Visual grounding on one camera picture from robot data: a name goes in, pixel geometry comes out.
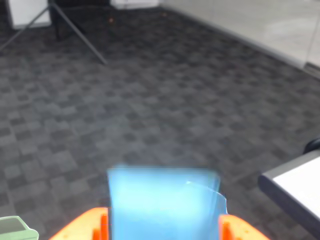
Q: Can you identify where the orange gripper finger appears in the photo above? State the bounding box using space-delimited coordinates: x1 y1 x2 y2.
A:
218 214 271 240
49 206 110 240

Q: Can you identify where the blue paper parcel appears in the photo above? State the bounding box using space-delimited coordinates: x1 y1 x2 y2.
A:
106 164 229 240

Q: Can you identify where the white side table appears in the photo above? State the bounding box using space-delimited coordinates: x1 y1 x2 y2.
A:
258 150 320 238

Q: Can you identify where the black round wheel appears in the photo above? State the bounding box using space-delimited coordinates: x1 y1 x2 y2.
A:
303 137 320 155

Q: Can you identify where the black slanted stand bar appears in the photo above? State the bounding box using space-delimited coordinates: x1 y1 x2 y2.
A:
51 2 109 65
0 5 51 51

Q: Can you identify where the white low cabinet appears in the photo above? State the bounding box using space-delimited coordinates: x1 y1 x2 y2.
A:
110 0 160 10

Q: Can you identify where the black upright stand post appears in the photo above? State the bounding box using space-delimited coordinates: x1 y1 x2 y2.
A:
48 0 65 41

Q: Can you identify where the white panel with black frame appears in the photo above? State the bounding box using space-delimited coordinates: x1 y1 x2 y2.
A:
6 0 52 30

